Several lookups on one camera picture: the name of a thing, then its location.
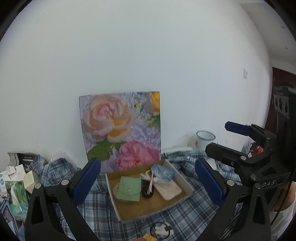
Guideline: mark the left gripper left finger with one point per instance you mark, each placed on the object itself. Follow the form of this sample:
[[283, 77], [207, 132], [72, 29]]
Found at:
[[42, 222]]

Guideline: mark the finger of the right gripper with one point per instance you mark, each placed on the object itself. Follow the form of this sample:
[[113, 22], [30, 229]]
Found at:
[[230, 157], [261, 136]]

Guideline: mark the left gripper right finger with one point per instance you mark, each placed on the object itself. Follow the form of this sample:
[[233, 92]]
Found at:
[[253, 222]]

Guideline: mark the tan round vented pad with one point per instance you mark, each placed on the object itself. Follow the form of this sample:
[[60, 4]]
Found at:
[[126, 194]]

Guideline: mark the beige phone case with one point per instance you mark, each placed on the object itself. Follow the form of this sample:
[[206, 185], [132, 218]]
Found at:
[[168, 190]]

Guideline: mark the green snap pouch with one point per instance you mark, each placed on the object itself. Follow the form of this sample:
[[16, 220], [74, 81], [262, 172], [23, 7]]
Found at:
[[132, 182]]

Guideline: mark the blue tissue packet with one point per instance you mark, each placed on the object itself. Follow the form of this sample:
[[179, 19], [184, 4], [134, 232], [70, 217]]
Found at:
[[162, 172]]

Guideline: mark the gold blue cigarette pack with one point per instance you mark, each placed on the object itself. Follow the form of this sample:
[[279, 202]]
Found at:
[[149, 237]]

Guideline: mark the black hair ties pink card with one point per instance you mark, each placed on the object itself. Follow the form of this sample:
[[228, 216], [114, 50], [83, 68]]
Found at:
[[147, 184]]

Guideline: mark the person left hand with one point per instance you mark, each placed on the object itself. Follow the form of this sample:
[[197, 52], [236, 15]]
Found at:
[[140, 239]]

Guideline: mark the cartoon print bag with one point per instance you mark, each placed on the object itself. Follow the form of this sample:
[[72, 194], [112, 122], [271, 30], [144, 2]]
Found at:
[[7, 215]]

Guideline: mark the white enamel mug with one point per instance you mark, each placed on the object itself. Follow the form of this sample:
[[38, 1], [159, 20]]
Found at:
[[203, 138]]

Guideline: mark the pile of small boxes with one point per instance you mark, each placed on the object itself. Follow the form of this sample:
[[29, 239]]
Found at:
[[17, 183]]

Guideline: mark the blue plaid shirt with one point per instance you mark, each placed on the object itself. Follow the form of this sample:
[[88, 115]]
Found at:
[[188, 219]]

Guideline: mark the dark wooden door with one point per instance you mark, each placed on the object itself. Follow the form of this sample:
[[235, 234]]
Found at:
[[281, 82]]

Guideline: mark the white wall switch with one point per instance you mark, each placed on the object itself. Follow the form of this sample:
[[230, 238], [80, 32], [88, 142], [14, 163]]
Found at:
[[245, 73]]

